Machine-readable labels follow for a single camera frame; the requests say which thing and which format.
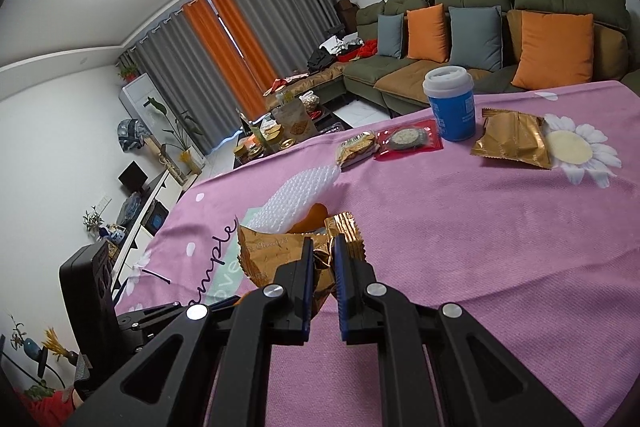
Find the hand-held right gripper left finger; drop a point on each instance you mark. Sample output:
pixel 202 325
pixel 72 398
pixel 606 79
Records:
pixel 306 292

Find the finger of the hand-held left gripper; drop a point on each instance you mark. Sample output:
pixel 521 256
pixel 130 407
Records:
pixel 150 318

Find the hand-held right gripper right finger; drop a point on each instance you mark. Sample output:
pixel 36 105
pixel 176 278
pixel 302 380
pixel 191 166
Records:
pixel 342 297

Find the gold snack wrapper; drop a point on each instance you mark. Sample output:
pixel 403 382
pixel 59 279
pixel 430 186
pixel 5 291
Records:
pixel 265 257

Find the gold foil wrapper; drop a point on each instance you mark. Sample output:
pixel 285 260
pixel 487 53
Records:
pixel 347 229

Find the yellow dried wheat bunch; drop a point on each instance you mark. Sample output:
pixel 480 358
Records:
pixel 55 342

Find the blue patterned vase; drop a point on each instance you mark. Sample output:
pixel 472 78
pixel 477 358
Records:
pixel 112 234

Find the orange fruit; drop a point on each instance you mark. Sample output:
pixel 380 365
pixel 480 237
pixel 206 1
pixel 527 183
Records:
pixel 312 217

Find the small green table plant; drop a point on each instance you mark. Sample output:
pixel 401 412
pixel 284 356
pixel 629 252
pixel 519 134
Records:
pixel 92 222

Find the red clothing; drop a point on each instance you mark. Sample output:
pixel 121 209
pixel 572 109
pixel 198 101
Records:
pixel 45 407

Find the white tv cabinet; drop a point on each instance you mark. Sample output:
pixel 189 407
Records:
pixel 165 192

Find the black monitor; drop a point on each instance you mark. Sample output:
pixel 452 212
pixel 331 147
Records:
pixel 134 177

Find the pink floral tablecloth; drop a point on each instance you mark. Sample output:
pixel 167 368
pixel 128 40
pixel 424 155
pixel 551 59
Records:
pixel 475 257

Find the clear cookie packet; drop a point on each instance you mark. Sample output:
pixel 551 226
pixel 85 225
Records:
pixel 357 149

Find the red round cookie packet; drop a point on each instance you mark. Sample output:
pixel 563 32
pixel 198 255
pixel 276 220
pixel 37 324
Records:
pixel 407 139

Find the floor fan with cloth cover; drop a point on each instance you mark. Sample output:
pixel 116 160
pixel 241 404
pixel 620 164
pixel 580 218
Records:
pixel 130 134

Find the brown snack bag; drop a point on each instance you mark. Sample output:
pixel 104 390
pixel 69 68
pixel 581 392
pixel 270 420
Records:
pixel 295 119

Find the dark coffee table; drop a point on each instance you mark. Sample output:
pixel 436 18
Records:
pixel 345 117

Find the tall leafy floor plant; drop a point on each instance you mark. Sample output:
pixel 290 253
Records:
pixel 156 106

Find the white standing air conditioner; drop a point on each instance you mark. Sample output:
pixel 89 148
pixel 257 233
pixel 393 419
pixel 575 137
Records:
pixel 137 94

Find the blue cup with white lid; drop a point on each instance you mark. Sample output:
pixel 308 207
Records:
pixel 450 104

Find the gold snack packet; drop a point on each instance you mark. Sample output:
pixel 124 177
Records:
pixel 512 142

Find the small potted plant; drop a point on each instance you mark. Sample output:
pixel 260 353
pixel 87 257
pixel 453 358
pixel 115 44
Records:
pixel 127 71

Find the pile of dark clothes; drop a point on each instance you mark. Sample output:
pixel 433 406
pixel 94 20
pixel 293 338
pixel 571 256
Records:
pixel 327 49

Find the red clothes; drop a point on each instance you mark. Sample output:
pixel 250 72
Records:
pixel 365 49

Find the orange curtain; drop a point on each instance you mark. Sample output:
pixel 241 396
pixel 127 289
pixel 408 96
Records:
pixel 245 32
pixel 210 52

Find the small grey cushion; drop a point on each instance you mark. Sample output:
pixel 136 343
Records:
pixel 390 34

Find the small orange cushion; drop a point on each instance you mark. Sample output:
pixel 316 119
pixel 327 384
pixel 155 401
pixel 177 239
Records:
pixel 427 32

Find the brown wooden cabinet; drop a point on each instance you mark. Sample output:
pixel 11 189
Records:
pixel 347 12

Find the large grey cushion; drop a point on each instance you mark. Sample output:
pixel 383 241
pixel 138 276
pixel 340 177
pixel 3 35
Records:
pixel 475 38

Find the large orange cushion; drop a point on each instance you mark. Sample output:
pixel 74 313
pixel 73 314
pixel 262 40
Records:
pixel 552 49

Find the white wall socket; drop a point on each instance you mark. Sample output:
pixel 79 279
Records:
pixel 102 202

